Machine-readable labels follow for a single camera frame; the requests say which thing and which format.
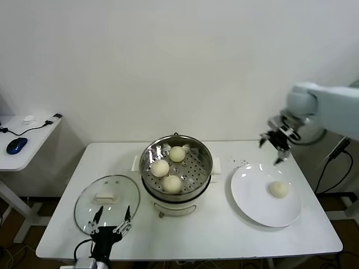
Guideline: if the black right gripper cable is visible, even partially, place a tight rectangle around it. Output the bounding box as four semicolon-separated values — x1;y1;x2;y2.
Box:
291;127;329;146

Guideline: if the white side desk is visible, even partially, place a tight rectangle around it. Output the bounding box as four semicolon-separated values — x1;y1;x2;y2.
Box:
0;114;63;243

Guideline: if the stainless steel steamer pot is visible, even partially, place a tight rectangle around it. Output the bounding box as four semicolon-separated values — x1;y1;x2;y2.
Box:
139;135;214;197

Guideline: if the blue computer mouse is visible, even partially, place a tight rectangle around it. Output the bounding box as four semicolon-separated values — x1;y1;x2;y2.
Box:
6;137;29;155

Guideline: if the black power adapter cable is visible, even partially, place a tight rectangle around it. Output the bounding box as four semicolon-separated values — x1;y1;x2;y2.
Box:
314;137;354;194

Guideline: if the white round plate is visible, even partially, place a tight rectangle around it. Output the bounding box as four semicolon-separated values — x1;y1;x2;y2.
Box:
231;164;303;228

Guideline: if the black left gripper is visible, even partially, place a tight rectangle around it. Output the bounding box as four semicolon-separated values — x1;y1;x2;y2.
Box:
88;205;132;260

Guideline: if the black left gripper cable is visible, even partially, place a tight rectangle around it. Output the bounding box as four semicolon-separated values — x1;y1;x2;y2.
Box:
73;239;95;263

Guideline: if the white steamed baozi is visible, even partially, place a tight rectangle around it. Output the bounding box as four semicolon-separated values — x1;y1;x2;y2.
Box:
268;180;289;200
162;175;183;194
169;146;186;163
151;160;171;178

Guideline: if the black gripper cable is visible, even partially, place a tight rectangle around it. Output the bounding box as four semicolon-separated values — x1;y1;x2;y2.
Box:
291;127;329;146
73;239;95;263

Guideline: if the black cable with adapter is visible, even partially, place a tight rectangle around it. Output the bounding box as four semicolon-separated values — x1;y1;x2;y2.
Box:
0;113;63;135

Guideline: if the glass lid with cream handle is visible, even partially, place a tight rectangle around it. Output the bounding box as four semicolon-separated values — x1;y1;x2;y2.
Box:
73;174;141;235

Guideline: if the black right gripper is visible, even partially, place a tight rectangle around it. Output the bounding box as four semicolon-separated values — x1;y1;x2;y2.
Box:
258;124;300;166

